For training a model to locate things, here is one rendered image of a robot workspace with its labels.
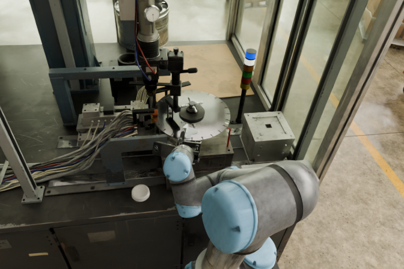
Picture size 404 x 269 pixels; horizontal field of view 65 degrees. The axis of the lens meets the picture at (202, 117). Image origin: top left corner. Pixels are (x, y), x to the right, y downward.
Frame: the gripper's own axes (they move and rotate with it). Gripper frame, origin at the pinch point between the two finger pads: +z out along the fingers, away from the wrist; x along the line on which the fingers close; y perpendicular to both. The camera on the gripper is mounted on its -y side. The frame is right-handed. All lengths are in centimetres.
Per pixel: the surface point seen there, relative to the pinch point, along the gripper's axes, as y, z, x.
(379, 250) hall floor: 120, 71, -66
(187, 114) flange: -1.0, 11.4, 10.0
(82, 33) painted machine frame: -58, 34, 40
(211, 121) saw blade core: 9.3, 10.9, 8.3
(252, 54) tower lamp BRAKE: 23.1, 18.3, 38.0
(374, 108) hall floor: 158, 192, 16
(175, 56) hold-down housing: -5.3, -7.9, 32.1
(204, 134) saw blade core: 7.5, 4.1, 3.6
